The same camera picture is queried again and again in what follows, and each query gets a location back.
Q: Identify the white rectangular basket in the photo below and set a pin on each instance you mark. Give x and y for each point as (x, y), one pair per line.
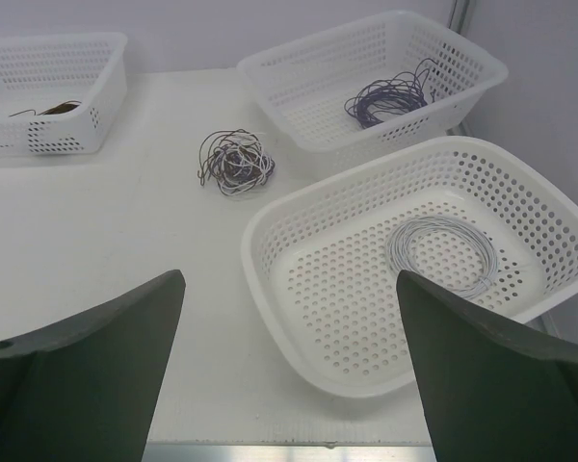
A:
(303, 86)
(59, 94)

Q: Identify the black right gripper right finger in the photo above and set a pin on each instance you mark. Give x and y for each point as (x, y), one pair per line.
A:
(492, 389)

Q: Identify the white round-hole basket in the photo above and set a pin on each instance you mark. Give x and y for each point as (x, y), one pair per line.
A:
(322, 263)

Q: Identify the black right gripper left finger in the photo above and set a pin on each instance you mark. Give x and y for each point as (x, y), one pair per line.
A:
(85, 388)

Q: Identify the white rectangular basket left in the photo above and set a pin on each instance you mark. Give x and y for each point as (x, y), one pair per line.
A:
(59, 94)

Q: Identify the white rectangular basket right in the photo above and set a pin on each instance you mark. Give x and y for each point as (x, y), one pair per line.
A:
(303, 86)

